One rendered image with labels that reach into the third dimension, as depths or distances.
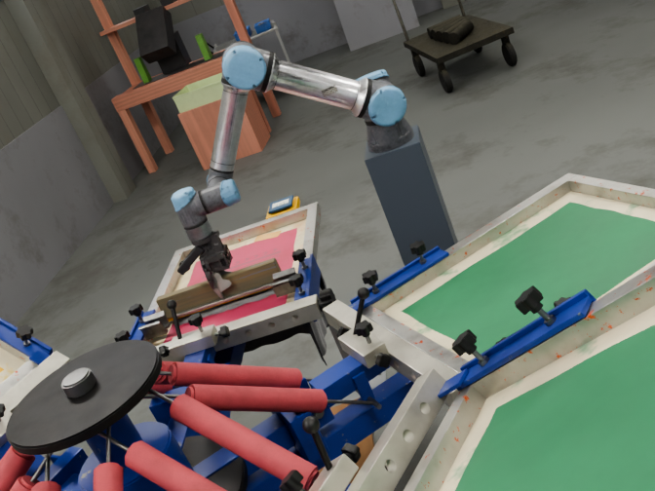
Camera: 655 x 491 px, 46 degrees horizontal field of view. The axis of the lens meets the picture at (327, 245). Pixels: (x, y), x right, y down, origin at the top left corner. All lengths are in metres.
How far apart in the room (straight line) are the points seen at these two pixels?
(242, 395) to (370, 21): 9.24
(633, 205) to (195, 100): 5.91
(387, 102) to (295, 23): 9.11
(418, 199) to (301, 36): 8.98
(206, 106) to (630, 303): 6.70
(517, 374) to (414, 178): 1.24
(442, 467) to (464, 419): 0.10
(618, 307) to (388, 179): 1.39
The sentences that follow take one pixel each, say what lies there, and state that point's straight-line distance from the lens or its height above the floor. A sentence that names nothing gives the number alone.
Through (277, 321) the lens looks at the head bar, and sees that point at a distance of 2.07.
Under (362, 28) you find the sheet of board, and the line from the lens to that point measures 10.58.
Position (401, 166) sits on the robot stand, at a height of 1.14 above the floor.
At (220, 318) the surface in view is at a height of 0.95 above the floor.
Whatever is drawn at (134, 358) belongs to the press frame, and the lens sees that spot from 1.55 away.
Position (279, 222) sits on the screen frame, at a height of 0.97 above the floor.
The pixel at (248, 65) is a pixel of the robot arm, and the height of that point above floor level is 1.63.
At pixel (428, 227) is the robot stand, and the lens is 2.49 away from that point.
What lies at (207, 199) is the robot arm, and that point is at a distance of 2.28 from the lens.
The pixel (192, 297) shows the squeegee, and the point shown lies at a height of 1.02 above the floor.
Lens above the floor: 1.96
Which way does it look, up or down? 23 degrees down
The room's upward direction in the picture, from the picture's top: 23 degrees counter-clockwise
